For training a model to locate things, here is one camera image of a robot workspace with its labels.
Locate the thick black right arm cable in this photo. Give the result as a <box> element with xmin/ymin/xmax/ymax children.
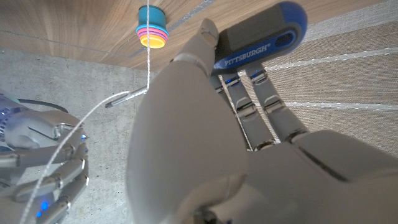
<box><xmin>17</xmin><ymin>98</ymin><xmax>70</xmax><ymax>114</ymax></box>

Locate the blue black handled screwdriver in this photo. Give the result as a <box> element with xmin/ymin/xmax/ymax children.
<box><xmin>104</xmin><ymin>1</ymin><xmax>309</xmax><ymax>109</ymax></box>

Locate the pink stacking cup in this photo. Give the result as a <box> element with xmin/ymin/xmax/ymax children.
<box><xmin>136</xmin><ymin>27</ymin><xmax>169</xmax><ymax>37</ymax></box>

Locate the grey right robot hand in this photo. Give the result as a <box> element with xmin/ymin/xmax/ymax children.
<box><xmin>0</xmin><ymin>90</ymin><xmax>91</xmax><ymax>224</ymax></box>

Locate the orange stacking cup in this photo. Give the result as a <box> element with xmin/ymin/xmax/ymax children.
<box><xmin>139</xmin><ymin>33</ymin><xmax>167</xmax><ymax>44</ymax></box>

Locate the teal stacking cup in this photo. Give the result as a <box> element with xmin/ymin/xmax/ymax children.
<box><xmin>135</xmin><ymin>4</ymin><xmax>169</xmax><ymax>34</ymax></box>

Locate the purple stacking cup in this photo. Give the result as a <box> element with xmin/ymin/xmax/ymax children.
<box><xmin>138</xmin><ymin>30</ymin><xmax>169</xmax><ymax>40</ymax></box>

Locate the white string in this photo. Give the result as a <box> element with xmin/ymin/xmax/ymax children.
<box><xmin>18</xmin><ymin>0</ymin><xmax>152</xmax><ymax>224</ymax></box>

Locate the yellow stacking cup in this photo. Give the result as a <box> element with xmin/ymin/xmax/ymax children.
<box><xmin>140</xmin><ymin>37</ymin><xmax>167</xmax><ymax>49</ymax></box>

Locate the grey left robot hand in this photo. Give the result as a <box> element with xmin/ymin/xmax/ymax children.
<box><xmin>126</xmin><ymin>18</ymin><xmax>398</xmax><ymax>224</ymax></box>

